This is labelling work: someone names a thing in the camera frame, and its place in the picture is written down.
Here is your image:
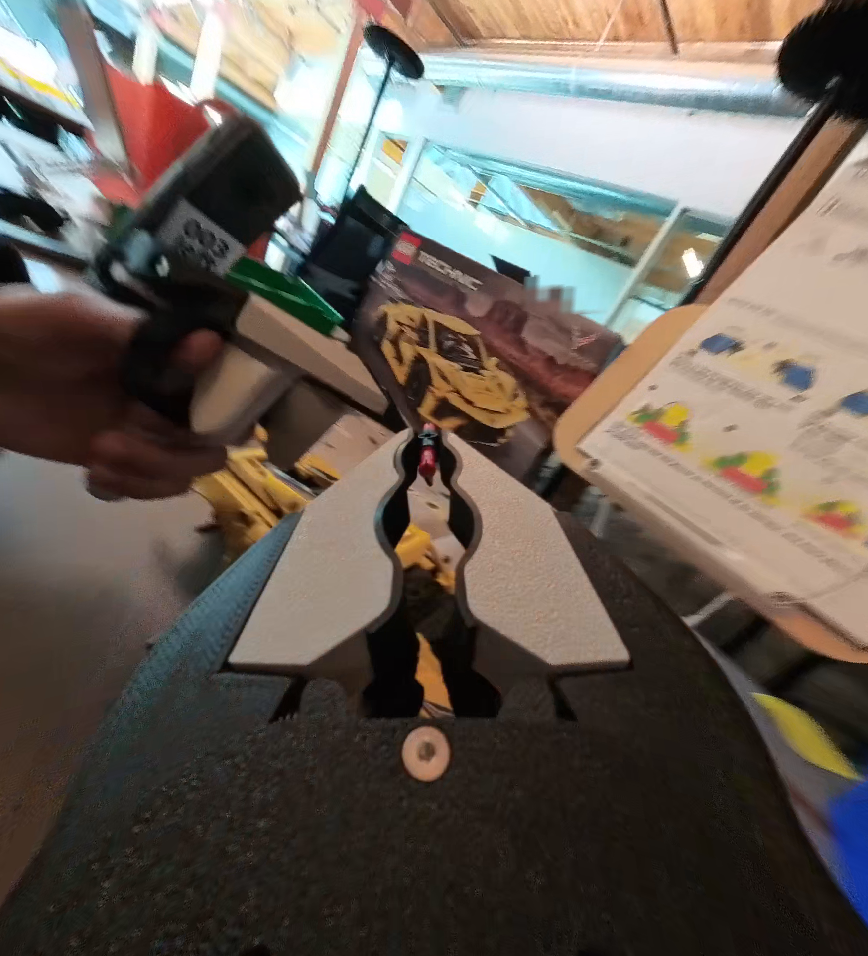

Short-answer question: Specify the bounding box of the wooden board document stand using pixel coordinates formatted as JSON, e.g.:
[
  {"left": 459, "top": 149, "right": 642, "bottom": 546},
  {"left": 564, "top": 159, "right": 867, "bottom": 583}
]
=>
[{"left": 552, "top": 112, "right": 868, "bottom": 667}]

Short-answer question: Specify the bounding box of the black pole with round head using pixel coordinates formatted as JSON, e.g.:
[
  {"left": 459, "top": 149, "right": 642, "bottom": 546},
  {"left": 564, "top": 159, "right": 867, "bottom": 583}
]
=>
[{"left": 343, "top": 23, "right": 426, "bottom": 204}]

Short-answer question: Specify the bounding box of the black tripod pole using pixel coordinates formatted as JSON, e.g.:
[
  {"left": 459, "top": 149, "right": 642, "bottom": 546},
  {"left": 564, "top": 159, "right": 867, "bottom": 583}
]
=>
[{"left": 691, "top": 0, "right": 868, "bottom": 305}]

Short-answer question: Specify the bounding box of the yellow brick toy car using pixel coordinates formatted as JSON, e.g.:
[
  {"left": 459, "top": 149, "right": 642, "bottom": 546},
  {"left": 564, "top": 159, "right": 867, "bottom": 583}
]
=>
[{"left": 193, "top": 429, "right": 459, "bottom": 719}]

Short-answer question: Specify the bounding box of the toy car box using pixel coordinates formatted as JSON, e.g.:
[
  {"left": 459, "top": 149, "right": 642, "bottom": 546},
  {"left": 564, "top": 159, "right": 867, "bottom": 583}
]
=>
[{"left": 351, "top": 230, "right": 626, "bottom": 480}]

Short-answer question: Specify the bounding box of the red tote bag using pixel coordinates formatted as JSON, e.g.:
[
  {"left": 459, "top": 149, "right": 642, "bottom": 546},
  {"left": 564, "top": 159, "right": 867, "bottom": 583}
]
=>
[{"left": 100, "top": 62, "right": 238, "bottom": 204}]

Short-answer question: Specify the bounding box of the silver ventilation duct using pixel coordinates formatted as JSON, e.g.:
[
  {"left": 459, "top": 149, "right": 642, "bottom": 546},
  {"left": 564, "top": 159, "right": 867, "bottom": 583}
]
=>
[{"left": 417, "top": 47, "right": 810, "bottom": 118}]

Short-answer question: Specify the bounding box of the person's left hand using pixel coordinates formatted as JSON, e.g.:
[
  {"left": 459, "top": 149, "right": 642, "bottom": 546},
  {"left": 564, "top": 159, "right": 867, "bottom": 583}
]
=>
[{"left": 0, "top": 286, "right": 230, "bottom": 501}]

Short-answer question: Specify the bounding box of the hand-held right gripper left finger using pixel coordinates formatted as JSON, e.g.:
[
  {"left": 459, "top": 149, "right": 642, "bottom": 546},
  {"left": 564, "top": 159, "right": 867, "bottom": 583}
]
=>
[{"left": 228, "top": 429, "right": 414, "bottom": 699}]

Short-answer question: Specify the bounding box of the grey desk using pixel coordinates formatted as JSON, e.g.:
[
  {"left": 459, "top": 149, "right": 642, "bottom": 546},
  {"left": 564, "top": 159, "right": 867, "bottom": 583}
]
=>
[{"left": 0, "top": 373, "right": 420, "bottom": 927}]

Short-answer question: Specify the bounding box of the green low storage bin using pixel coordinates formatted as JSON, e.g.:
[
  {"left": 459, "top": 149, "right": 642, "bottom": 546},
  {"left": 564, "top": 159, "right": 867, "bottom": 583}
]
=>
[{"left": 227, "top": 256, "right": 347, "bottom": 335}]

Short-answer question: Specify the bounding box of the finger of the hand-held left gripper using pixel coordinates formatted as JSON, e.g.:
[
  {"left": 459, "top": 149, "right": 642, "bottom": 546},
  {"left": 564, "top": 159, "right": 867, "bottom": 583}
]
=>
[{"left": 236, "top": 291, "right": 391, "bottom": 417}]

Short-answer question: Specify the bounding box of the printed instruction sheet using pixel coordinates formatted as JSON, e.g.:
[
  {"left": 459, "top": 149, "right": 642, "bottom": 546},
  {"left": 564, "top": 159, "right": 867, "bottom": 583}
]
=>
[{"left": 579, "top": 159, "right": 868, "bottom": 648}]

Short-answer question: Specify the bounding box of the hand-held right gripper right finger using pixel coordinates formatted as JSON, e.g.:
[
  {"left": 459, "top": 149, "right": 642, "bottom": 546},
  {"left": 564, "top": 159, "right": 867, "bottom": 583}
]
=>
[{"left": 443, "top": 432, "right": 632, "bottom": 697}]

